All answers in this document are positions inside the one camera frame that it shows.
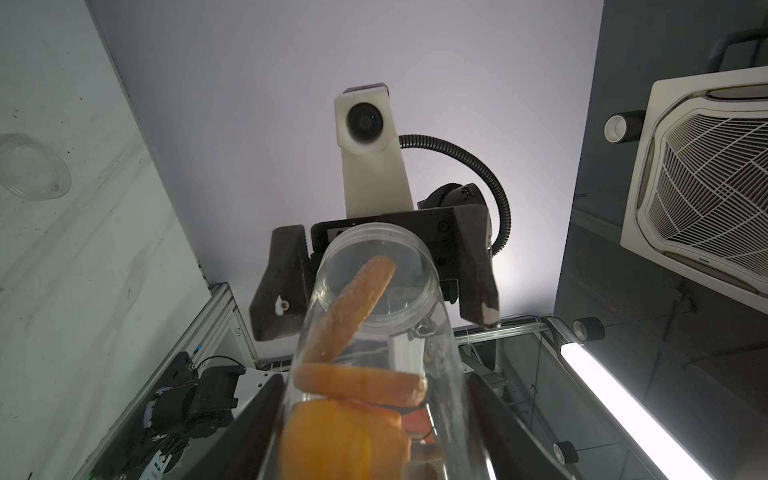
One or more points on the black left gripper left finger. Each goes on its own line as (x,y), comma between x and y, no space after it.
(242,452)

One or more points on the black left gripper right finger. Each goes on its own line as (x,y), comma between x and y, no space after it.
(513,451)

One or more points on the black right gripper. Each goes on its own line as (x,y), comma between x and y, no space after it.
(458,239)

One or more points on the clear jar with brown cookies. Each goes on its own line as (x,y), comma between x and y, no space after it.
(408,331)

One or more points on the brown and orange cookies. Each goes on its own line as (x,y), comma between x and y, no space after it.
(349,428)

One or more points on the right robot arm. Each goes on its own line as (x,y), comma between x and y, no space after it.
(456,195)

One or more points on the ceiling air conditioner vent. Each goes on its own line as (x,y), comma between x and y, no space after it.
(697,201)

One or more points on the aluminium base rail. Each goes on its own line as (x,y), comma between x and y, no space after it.
(149,440)

